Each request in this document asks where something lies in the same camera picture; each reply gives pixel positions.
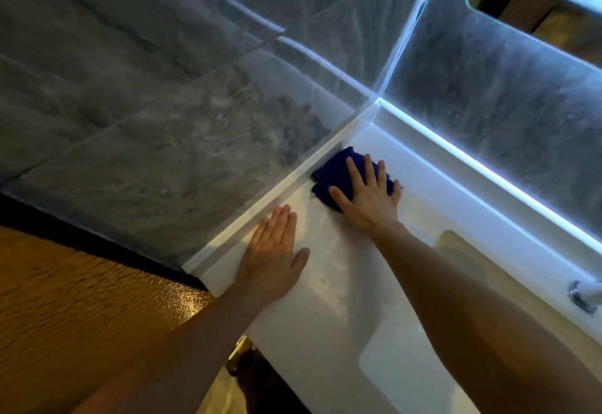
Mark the brass metal fitting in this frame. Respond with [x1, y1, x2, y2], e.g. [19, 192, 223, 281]
[224, 335, 257, 377]

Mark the person's right forearm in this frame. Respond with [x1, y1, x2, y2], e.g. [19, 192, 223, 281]
[372, 222, 602, 414]

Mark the white sink vanity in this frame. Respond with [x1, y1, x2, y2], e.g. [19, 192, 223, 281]
[182, 98, 602, 414]

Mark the person's left hand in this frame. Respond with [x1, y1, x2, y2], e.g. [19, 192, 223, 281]
[234, 205, 311, 305]

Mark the backlit wall mirror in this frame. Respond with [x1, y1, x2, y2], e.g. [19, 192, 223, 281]
[375, 0, 602, 257]

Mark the person's left forearm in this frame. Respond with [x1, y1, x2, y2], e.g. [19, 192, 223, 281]
[71, 283, 274, 414]

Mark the blue cleaning cloth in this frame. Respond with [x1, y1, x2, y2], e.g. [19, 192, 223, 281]
[310, 146, 396, 214]

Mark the person's right hand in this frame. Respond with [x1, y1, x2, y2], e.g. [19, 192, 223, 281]
[328, 154, 403, 237]

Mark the chrome faucet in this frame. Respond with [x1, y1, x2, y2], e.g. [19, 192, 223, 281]
[568, 279, 602, 315]

